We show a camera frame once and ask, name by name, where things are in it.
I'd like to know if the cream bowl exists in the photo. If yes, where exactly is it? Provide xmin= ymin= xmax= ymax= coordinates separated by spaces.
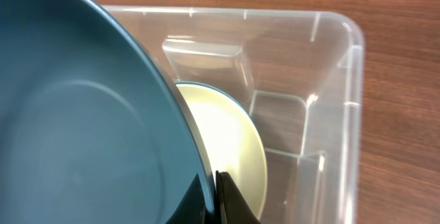
xmin=176 ymin=81 xmax=267 ymax=220

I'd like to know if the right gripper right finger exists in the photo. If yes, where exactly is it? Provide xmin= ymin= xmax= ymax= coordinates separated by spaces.
xmin=215 ymin=171 xmax=261 ymax=224

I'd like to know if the clear plastic storage container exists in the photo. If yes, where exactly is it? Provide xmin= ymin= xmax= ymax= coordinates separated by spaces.
xmin=107 ymin=5 xmax=364 ymax=223

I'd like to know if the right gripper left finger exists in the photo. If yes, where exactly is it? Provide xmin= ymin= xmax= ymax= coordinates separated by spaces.
xmin=166 ymin=175 xmax=206 ymax=224

